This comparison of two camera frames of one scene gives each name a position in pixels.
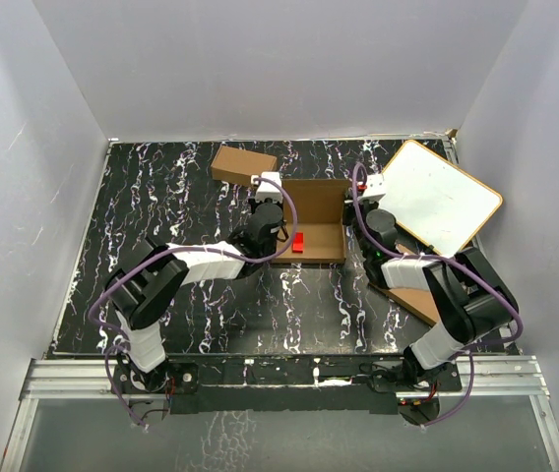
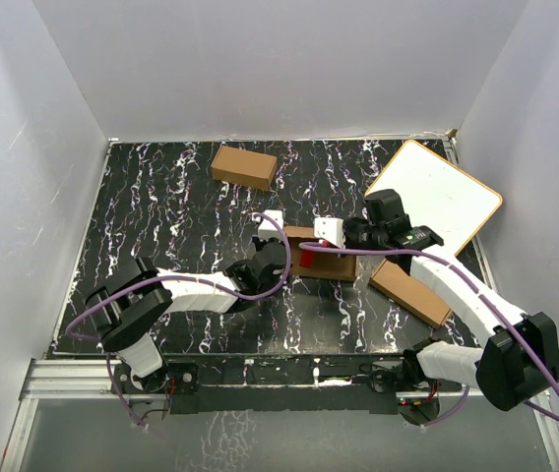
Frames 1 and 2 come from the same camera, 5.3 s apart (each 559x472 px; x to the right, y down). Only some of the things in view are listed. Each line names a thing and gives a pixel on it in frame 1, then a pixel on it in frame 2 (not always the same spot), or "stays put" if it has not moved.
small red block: [297, 243] to [306, 256]
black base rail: [290, 383] stays put
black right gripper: [350, 207] to [348, 225]
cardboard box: [321, 210] to [327, 265]
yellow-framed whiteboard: [436, 202] stays put
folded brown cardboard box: [237, 166] stays put
